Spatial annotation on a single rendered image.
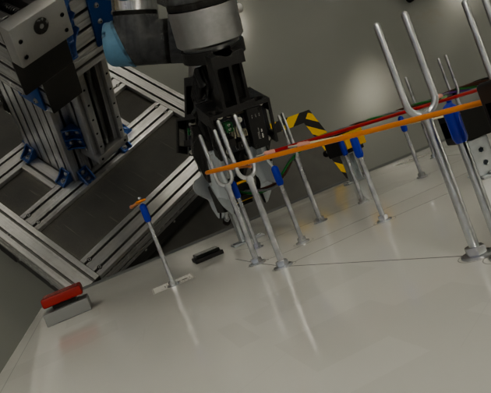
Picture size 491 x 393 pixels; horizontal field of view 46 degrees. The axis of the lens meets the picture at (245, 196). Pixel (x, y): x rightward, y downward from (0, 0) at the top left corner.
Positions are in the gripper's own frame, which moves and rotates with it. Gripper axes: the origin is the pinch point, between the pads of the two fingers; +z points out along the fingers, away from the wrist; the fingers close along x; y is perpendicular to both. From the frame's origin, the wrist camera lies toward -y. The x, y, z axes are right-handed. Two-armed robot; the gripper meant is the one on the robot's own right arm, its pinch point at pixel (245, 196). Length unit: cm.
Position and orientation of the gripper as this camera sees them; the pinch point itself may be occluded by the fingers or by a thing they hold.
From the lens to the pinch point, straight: 73.5
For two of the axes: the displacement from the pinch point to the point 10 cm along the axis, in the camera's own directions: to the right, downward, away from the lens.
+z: 2.2, 8.7, 4.4
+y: 3.4, 3.5, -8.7
